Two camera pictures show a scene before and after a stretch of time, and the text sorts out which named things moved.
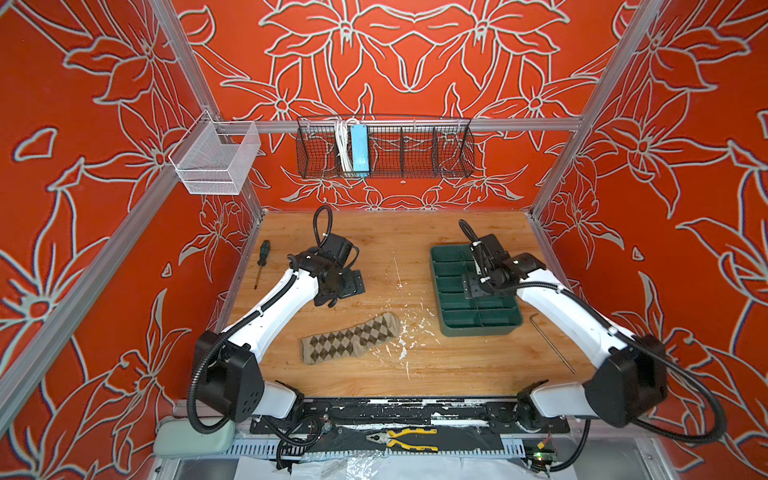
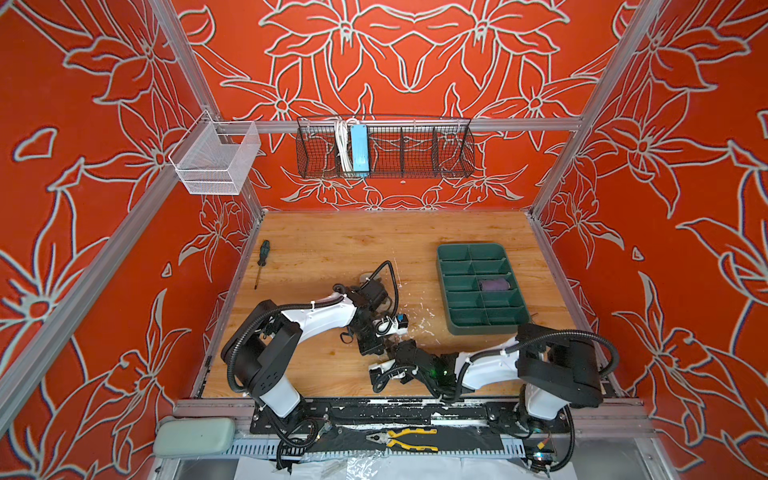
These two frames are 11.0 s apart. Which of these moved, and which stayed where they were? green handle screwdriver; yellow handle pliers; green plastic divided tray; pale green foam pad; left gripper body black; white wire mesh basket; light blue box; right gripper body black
Moved: green plastic divided tray; right gripper body black; left gripper body black
Stayed: white wire mesh basket; yellow handle pliers; green handle screwdriver; pale green foam pad; light blue box
